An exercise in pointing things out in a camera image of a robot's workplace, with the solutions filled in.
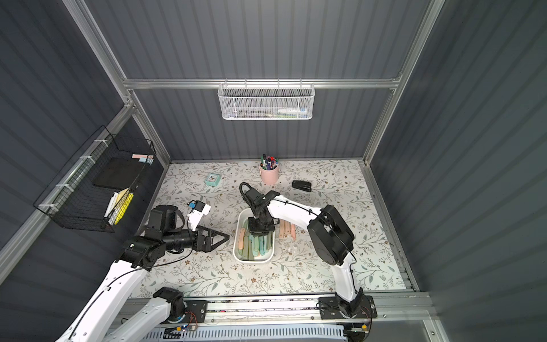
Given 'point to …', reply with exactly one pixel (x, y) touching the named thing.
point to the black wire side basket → (93, 189)
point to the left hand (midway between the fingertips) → (220, 237)
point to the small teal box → (212, 179)
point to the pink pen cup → (269, 177)
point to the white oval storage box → (249, 248)
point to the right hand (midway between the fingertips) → (255, 234)
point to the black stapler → (305, 186)
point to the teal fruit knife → (261, 244)
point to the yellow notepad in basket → (121, 208)
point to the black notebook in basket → (120, 172)
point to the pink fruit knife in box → (241, 243)
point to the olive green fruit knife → (269, 241)
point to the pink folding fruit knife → (293, 231)
